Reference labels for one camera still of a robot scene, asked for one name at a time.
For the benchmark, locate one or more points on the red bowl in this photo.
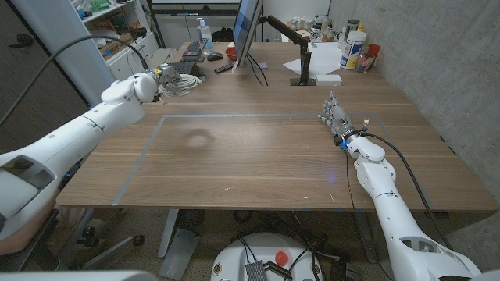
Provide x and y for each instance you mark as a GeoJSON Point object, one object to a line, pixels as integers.
{"type": "Point", "coordinates": [231, 54]}

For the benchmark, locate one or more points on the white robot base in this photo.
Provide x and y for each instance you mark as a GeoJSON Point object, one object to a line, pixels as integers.
{"type": "Point", "coordinates": [265, 250]}

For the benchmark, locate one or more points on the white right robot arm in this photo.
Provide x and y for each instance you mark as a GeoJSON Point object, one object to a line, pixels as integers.
{"type": "Point", "coordinates": [392, 222]}

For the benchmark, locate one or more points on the small clear plastic bottle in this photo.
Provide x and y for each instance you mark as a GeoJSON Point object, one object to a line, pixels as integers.
{"type": "Point", "coordinates": [363, 63]}

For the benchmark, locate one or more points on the small white box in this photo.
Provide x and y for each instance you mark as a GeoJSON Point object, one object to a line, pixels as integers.
{"type": "Point", "coordinates": [328, 80]}

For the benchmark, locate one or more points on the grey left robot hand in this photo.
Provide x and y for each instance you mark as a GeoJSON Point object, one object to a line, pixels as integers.
{"type": "Point", "coordinates": [168, 76]}

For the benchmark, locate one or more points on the black round fan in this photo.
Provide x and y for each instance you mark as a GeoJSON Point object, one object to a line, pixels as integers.
{"type": "Point", "coordinates": [190, 218]}

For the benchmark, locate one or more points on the white paper sheet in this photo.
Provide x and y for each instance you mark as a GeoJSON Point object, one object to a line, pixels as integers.
{"type": "Point", "coordinates": [324, 58]}

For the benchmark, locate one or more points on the white paper tag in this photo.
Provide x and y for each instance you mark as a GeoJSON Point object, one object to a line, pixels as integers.
{"type": "Point", "coordinates": [234, 67]}

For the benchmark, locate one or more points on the red plastic cup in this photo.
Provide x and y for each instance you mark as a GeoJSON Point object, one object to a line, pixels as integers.
{"type": "Point", "coordinates": [374, 50]}

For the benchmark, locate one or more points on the black bag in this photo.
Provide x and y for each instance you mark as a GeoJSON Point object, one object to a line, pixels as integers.
{"type": "Point", "coordinates": [223, 35]}

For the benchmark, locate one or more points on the black computer mouse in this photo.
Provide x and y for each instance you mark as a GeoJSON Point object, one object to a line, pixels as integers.
{"type": "Point", "coordinates": [215, 57]}

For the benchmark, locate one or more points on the clear hand sanitizer bottle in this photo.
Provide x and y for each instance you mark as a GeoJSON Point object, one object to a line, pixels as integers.
{"type": "Point", "coordinates": [205, 37]}

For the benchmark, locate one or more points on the black remote control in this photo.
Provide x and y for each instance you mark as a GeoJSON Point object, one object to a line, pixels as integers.
{"type": "Point", "coordinates": [223, 68]}

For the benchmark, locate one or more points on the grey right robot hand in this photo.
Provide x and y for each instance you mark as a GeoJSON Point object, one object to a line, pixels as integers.
{"type": "Point", "coordinates": [340, 119]}

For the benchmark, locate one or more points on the white shelf cabinet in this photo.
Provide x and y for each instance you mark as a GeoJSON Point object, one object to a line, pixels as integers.
{"type": "Point", "coordinates": [70, 31]}

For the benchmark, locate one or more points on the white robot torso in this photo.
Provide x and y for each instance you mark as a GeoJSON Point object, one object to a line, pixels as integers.
{"type": "Point", "coordinates": [78, 276]}

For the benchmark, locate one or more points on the white wipes canister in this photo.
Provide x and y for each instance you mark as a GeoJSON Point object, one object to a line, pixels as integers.
{"type": "Point", "coordinates": [352, 50]}

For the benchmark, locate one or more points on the red emergency stop button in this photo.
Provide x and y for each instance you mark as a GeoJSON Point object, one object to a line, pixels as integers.
{"type": "Point", "coordinates": [281, 258]}

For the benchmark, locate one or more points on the grey table leg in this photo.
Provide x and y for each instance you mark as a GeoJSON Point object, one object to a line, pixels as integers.
{"type": "Point", "coordinates": [179, 250]}

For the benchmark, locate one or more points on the brown cardboard box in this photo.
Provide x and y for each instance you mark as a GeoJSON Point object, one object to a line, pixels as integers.
{"type": "Point", "coordinates": [115, 45]}

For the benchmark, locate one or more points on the pink sticky note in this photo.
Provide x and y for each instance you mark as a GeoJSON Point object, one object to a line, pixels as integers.
{"type": "Point", "coordinates": [261, 65]}

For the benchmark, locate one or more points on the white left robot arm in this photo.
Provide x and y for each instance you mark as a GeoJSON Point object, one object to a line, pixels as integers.
{"type": "Point", "coordinates": [70, 136]}

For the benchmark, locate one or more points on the whiteboard on black stand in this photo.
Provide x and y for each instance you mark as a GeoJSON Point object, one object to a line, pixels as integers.
{"type": "Point", "coordinates": [195, 1]}

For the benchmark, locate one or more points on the black computer monitor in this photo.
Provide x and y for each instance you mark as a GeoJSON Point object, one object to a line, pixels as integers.
{"type": "Point", "coordinates": [246, 27]}

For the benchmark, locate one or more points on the black lid steel tumbler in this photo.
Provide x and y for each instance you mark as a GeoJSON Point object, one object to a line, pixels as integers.
{"type": "Point", "coordinates": [351, 25]}

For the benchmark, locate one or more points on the small black keyboard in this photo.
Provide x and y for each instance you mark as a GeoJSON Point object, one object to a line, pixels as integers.
{"type": "Point", "coordinates": [192, 50]}

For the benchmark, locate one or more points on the grey perforated metal box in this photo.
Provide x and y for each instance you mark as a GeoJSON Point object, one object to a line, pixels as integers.
{"type": "Point", "coordinates": [256, 271]}

